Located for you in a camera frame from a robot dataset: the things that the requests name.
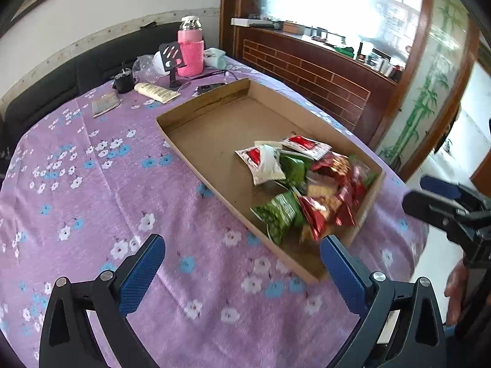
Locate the light green cloth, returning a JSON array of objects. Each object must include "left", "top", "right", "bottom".
[{"left": 203, "top": 48, "right": 228, "bottom": 70}]

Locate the pale green snack packet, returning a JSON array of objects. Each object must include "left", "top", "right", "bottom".
[{"left": 253, "top": 144, "right": 287, "bottom": 187}]

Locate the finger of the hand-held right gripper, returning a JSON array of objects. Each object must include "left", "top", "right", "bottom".
[
  {"left": 402, "top": 191, "right": 477, "bottom": 235},
  {"left": 419, "top": 175, "right": 481, "bottom": 205}
]

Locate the olive notebook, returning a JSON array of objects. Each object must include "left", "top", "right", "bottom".
[{"left": 92, "top": 92, "right": 122, "bottom": 119}]

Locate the white round container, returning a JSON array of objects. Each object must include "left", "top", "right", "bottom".
[{"left": 152, "top": 53, "right": 170, "bottom": 74}]

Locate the black sofa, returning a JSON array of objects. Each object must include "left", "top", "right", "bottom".
[{"left": 0, "top": 21, "right": 182, "bottom": 150}]

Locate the dark red gold snack packet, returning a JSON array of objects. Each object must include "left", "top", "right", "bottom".
[
  {"left": 310, "top": 152, "right": 352, "bottom": 179},
  {"left": 299, "top": 195, "right": 358, "bottom": 240}
]

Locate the person's right hand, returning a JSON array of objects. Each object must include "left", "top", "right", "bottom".
[{"left": 444, "top": 259, "right": 472, "bottom": 325}]

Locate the black phone stand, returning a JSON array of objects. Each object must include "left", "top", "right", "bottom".
[{"left": 159, "top": 42, "right": 185, "bottom": 88}]

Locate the black phone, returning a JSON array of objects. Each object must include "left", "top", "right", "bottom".
[{"left": 195, "top": 83, "right": 227, "bottom": 95}]

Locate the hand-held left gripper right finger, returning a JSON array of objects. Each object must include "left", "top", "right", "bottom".
[{"left": 320, "top": 235, "right": 448, "bottom": 368}]

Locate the cream tube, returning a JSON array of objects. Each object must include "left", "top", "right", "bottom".
[{"left": 134, "top": 83, "right": 181, "bottom": 104}]

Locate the green pea snack packet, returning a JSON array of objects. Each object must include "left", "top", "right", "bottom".
[{"left": 251, "top": 190, "right": 306, "bottom": 244}]

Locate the wooden window cabinet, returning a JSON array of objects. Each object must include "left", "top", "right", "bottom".
[{"left": 220, "top": 0, "right": 404, "bottom": 151}]

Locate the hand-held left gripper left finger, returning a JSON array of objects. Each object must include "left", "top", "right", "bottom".
[{"left": 38, "top": 234, "right": 166, "bottom": 368}]

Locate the purple floral tablecloth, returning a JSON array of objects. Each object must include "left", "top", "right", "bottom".
[{"left": 0, "top": 56, "right": 429, "bottom": 368}]

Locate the cardboard box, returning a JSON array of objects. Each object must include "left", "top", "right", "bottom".
[{"left": 155, "top": 78, "right": 385, "bottom": 285}]

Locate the clear bread packet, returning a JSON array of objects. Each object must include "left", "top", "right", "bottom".
[{"left": 306, "top": 181, "right": 338, "bottom": 200}]

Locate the pink sleeved bottle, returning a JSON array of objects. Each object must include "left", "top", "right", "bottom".
[{"left": 177, "top": 16, "right": 205, "bottom": 77}]

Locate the black pouch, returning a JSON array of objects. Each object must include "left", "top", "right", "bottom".
[{"left": 114, "top": 63, "right": 135, "bottom": 94}]

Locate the bamboo print glass door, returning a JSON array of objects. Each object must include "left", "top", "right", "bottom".
[{"left": 378, "top": 0, "right": 481, "bottom": 170}]

